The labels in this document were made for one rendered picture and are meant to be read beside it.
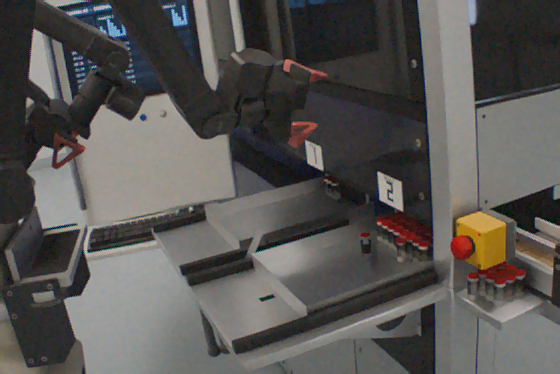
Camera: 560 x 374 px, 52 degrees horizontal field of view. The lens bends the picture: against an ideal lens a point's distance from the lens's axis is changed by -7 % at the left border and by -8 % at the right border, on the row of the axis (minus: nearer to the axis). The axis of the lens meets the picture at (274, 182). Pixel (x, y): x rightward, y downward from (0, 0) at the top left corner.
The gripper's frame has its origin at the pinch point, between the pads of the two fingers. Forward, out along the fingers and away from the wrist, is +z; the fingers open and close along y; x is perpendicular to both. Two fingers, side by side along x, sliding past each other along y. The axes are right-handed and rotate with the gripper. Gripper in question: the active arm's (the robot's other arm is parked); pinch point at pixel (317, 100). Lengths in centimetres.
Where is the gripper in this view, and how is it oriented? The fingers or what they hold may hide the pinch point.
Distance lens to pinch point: 111.1
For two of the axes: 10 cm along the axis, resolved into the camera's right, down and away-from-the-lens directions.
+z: 7.5, -1.7, 6.4
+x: 6.4, 4.4, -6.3
